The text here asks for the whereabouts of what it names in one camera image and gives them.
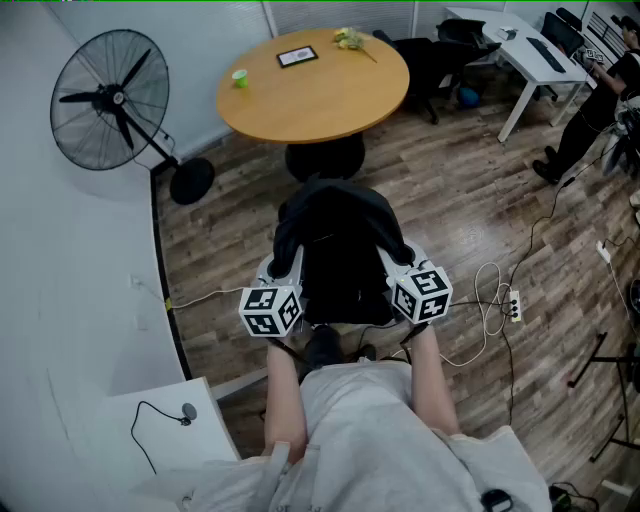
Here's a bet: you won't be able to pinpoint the black cable with grey puck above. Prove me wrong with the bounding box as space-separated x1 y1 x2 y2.
130 399 199 476

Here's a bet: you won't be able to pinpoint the white cable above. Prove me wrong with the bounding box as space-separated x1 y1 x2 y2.
434 262 514 369

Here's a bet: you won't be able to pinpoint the person's left forearm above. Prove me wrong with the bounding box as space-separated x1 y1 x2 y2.
263 332 309 464

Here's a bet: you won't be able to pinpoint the black keyboard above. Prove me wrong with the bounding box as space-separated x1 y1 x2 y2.
525 36 568 74

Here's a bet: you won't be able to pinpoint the black metal stand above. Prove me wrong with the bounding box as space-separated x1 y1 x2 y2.
567 332 640 464

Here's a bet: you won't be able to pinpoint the yellow artificial flowers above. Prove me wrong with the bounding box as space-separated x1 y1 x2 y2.
333 27 379 65

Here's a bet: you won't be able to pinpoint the white shelf rack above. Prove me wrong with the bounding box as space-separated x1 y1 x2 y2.
585 9 632 56

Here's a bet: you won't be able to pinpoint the round wooden table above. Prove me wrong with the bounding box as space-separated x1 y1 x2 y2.
215 27 411 182

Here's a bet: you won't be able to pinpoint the white office desk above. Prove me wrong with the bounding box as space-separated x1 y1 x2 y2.
443 5 591 144

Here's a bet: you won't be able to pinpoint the small white desk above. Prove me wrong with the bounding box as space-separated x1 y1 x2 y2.
99 367 271 501

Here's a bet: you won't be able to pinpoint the person's grey shirt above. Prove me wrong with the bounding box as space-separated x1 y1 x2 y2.
139 362 551 512

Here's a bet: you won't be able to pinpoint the black framed picture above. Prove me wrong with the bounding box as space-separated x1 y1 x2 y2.
275 45 320 70

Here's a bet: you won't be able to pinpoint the black backpack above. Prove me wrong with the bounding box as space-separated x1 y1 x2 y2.
272 174 412 326

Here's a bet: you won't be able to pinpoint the person's black left shoe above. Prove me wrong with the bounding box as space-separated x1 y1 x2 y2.
303 324 346 372

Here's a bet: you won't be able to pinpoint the black clip-on device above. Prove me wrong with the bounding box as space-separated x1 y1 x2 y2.
479 488 511 512

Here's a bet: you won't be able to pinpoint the black standing fan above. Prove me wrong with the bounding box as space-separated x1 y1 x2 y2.
49 28 216 206

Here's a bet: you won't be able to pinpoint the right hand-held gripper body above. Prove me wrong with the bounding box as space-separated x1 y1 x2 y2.
385 266 454 326

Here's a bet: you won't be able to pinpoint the person's right forearm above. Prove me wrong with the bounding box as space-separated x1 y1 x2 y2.
407 322 461 436

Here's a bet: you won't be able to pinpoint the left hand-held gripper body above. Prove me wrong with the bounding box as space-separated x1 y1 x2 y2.
238 279 305 339

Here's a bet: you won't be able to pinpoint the black office chair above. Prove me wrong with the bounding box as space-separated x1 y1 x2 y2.
541 7 586 57
372 18 503 126

